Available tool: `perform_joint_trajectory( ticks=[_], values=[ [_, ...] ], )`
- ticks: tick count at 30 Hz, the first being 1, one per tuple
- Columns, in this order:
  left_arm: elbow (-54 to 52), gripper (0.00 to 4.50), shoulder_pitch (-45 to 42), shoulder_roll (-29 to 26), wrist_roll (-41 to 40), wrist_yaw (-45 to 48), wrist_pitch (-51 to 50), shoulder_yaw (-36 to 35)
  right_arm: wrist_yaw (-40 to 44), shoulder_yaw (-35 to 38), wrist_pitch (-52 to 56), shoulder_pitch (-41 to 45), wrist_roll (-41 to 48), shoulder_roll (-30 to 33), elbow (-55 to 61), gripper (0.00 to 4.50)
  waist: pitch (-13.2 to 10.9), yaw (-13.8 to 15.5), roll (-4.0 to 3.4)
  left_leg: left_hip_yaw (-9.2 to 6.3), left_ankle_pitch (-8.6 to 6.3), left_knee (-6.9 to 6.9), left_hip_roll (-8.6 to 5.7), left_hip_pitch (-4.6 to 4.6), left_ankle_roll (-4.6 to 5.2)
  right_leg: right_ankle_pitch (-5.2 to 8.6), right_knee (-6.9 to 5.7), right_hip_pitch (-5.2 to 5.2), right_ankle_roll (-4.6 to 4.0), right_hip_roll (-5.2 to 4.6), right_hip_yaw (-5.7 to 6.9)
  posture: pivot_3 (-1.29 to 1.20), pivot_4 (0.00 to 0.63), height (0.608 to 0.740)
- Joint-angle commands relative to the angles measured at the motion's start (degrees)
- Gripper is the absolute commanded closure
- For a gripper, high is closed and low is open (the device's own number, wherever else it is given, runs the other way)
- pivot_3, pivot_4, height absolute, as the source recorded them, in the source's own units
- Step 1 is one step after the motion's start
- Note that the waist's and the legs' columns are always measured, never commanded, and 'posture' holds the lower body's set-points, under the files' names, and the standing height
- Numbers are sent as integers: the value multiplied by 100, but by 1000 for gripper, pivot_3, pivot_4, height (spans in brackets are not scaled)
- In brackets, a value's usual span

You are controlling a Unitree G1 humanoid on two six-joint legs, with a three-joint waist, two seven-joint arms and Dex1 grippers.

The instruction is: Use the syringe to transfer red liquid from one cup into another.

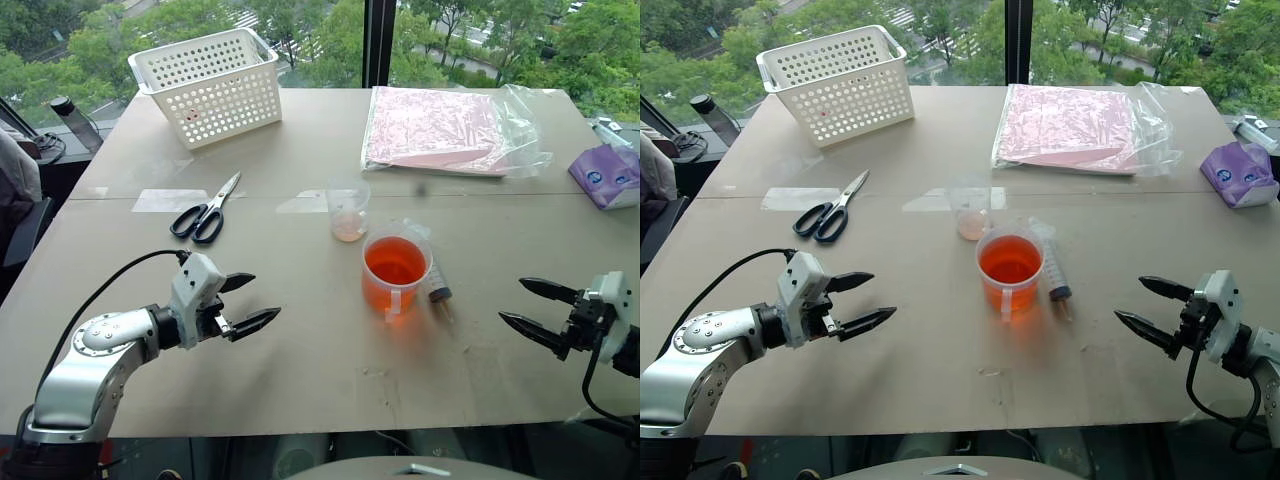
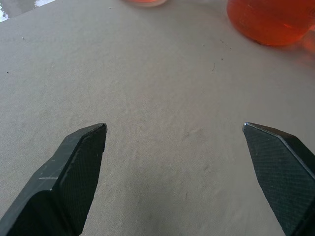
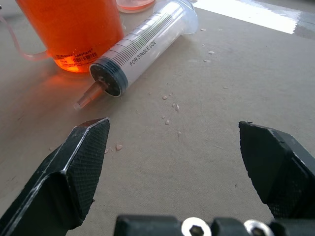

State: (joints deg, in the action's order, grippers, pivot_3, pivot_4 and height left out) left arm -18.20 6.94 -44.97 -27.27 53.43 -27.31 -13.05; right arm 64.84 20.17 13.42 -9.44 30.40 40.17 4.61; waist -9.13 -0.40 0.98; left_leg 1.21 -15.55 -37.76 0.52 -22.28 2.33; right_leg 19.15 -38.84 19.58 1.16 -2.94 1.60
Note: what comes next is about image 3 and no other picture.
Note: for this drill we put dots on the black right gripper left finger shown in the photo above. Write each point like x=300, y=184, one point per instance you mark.
x=61, y=177

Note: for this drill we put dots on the small clear dish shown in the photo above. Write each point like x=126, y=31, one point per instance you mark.
x=134, y=5

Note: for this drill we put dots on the large clear plastic syringe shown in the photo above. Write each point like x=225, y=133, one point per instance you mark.
x=137, y=56

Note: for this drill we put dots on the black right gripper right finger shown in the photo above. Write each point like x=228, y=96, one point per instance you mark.
x=275, y=167

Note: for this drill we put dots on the beaker of orange liquid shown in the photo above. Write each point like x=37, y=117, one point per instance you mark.
x=71, y=29

